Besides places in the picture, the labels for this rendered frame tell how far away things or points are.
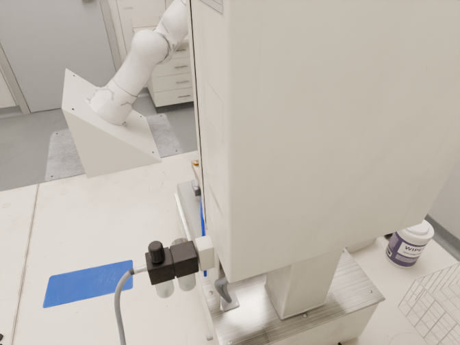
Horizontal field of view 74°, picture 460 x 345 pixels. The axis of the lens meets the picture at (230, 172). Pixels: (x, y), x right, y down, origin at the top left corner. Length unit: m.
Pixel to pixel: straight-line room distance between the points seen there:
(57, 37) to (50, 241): 2.76
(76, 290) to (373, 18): 0.91
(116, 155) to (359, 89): 1.08
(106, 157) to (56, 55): 2.50
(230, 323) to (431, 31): 0.55
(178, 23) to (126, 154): 0.53
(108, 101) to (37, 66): 2.48
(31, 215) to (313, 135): 1.10
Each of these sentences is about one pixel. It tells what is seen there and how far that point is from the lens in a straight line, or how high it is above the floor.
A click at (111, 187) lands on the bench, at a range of 1.26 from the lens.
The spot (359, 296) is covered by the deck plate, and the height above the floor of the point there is 0.93.
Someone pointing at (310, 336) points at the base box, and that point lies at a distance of 0.72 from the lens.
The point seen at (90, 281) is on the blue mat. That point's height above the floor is 0.75.
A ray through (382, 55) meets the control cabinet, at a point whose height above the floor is 1.43.
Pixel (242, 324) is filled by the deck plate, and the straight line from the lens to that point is 0.65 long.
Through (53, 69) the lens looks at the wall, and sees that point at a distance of 3.75.
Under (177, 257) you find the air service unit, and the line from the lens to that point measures 0.54.
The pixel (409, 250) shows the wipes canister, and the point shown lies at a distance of 1.00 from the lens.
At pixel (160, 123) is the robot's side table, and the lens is 1.63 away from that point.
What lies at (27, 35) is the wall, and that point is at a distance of 3.69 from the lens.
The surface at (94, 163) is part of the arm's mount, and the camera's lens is 1.31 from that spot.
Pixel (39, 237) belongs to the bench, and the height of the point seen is 0.75.
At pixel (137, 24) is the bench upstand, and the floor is 0.78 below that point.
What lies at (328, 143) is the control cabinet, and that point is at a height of 1.35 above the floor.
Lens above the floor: 1.52
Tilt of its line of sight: 38 degrees down
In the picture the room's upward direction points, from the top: straight up
